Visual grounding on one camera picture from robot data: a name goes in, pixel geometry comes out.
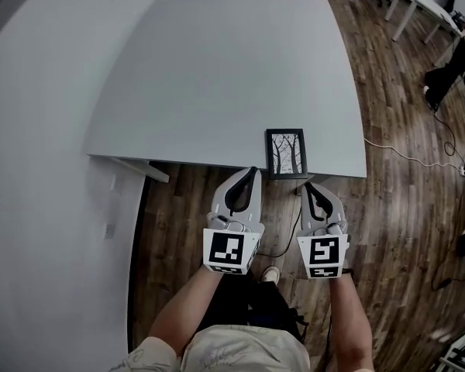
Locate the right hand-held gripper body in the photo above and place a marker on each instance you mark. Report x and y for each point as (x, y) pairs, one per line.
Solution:
(323, 252)

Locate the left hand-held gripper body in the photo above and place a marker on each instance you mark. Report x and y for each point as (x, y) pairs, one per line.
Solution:
(222, 250)

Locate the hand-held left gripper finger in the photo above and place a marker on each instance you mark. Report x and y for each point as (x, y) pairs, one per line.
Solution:
(256, 211)
(218, 207)

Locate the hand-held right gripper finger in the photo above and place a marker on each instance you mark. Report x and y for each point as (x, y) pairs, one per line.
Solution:
(304, 219)
(336, 209)

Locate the black picture frame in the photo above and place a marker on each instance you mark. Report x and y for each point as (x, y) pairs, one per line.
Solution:
(286, 153)

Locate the person's left forearm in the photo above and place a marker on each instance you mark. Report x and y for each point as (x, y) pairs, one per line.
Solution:
(186, 312)

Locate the person's right forearm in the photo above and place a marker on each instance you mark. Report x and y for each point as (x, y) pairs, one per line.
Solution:
(350, 324)

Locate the person's black trousers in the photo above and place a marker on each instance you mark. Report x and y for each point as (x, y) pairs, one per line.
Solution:
(240, 297)

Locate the person's right white shoe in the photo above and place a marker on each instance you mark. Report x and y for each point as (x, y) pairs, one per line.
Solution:
(270, 274)

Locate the black waist pack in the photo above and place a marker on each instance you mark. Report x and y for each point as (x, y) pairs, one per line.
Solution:
(283, 320)

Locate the person's beige printed shirt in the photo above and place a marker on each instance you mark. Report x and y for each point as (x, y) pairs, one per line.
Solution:
(244, 351)

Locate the grey table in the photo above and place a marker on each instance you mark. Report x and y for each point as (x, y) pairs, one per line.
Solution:
(232, 72)

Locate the white table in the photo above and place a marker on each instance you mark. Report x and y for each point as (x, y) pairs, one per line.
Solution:
(422, 2)

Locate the wall socket plate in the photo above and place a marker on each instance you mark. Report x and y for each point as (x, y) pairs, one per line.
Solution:
(113, 182)
(109, 231)

